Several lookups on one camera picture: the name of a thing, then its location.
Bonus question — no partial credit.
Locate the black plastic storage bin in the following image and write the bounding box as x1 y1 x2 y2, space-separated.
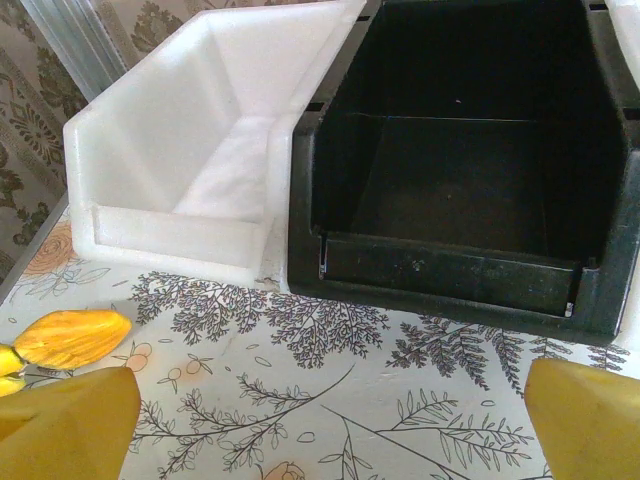
285 0 640 346

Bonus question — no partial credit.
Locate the floral patterned tablecloth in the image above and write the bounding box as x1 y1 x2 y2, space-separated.
0 204 640 480

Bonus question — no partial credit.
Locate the aluminium frame post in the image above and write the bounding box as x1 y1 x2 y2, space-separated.
19 0 139 101

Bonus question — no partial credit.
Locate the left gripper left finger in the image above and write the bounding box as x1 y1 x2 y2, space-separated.
0 367 142 480

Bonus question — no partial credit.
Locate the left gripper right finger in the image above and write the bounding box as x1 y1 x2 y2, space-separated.
523 357 640 480

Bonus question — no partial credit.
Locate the yellow toy banana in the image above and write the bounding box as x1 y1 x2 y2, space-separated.
0 309 134 399

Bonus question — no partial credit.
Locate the white plastic storage bin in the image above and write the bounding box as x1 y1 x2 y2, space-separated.
63 0 369 289
602 0 640 351

